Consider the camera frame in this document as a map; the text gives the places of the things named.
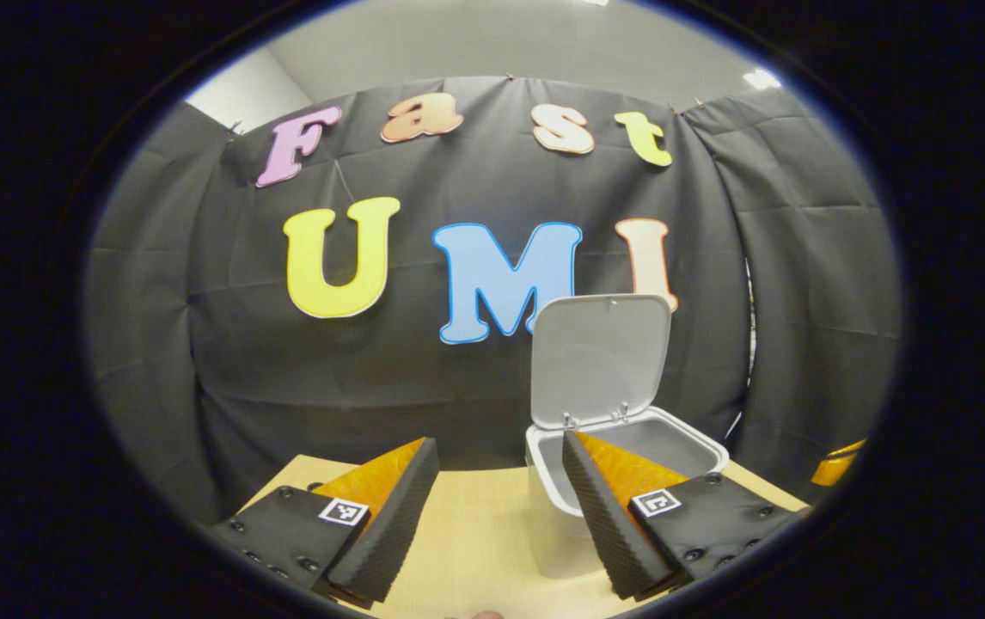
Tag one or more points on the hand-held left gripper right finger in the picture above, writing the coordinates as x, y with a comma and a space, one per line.
604, 533

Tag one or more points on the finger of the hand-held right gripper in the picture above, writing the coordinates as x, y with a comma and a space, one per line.
836, 464

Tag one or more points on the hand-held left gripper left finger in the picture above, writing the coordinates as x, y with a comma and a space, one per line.
389, 533

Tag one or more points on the white desktop garbage bin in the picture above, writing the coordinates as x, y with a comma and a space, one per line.
600, 361

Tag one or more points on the wooden desktop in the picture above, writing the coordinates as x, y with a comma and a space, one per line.
475, 542

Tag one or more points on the black backdrop cloth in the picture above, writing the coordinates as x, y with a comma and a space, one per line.
200, 344

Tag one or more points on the ceiling light panel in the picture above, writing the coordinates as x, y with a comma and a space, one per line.
761, 79

